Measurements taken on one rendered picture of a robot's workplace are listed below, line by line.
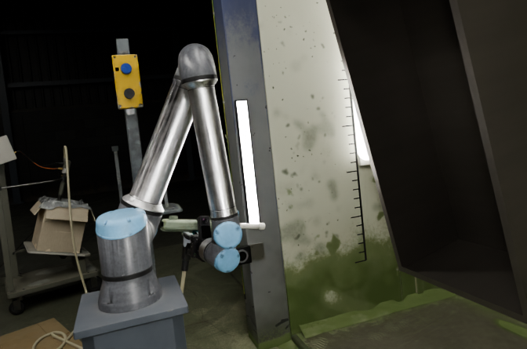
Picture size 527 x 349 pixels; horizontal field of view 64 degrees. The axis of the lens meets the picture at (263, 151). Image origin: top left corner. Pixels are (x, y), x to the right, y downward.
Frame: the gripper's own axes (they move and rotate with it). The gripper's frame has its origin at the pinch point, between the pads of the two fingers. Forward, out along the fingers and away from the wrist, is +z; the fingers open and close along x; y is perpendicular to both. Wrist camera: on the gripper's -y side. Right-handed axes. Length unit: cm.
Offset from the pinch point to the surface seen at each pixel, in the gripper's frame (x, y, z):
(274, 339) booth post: 59, 57, 8
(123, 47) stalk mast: -24, -80, 53
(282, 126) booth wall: 50, -51, 13
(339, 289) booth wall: 92, 31, 1
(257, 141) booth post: 38, -42, 16
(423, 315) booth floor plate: 129, 38, -27
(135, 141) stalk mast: -13, -34, 49
